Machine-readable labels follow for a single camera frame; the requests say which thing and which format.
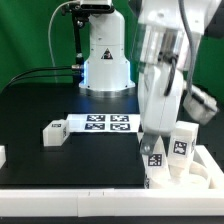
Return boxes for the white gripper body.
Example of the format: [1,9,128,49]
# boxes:
[138,64,183,136]

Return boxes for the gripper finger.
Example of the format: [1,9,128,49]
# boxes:
[140,133,159,156]

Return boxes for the white round stool seat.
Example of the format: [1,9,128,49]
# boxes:
[143,159,212,190]

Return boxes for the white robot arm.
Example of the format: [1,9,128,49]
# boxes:
[80,0,223,155]

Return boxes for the white marker sheet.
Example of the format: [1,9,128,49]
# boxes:
[67,114,140,133]

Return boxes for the white L-shaped fence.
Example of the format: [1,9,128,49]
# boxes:
[0,145,224,217]

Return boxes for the black cable lower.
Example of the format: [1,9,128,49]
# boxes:
[0,73,83,96]

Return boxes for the black cable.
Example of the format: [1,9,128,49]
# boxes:
[6,65,84,88]
[0,73,83,96]

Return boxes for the black cable upper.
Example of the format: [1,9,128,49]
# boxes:
[6,65,84,88]

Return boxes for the grey corrugated arm cable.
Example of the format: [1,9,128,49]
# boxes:
[177,0,201,98]

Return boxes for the black camera stand pole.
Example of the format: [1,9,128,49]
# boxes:
[61,2,89,65]

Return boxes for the black camera on stand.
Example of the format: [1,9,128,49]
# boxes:
[80,0,113,14]

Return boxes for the white cable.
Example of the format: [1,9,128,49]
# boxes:
[47,0,81,84]

